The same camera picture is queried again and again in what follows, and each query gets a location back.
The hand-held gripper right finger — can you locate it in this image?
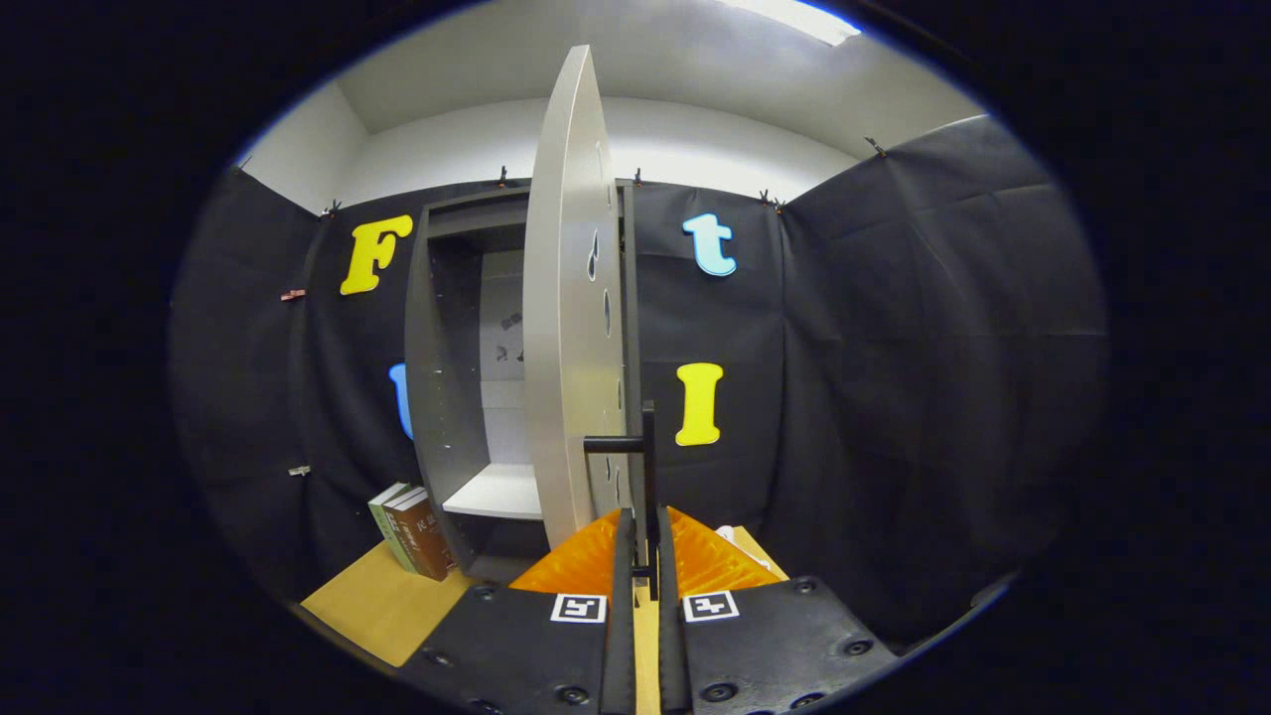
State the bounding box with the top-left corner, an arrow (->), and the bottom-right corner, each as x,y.
655,506 -> 900,715

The brown book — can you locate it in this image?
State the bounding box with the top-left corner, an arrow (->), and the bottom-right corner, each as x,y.
382,488 -> 460,582

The long ceiling light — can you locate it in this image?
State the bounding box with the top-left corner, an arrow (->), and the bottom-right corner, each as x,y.
720,0 -> 862,47

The grey cabinet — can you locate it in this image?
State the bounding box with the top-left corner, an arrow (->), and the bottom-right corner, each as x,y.
404,179 -> 642,587

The black backdrop cloth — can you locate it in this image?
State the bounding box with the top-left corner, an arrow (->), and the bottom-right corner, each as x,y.
169,114 -> 1110,646

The beige cabinet door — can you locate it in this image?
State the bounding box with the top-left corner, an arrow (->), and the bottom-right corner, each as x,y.
523,45 -> 641,552

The black door handle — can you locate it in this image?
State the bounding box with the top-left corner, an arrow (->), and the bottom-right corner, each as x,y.
583,401 -> 662,602

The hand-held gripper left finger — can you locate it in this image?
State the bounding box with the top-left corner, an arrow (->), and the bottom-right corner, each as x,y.
397,508 -> 636,715

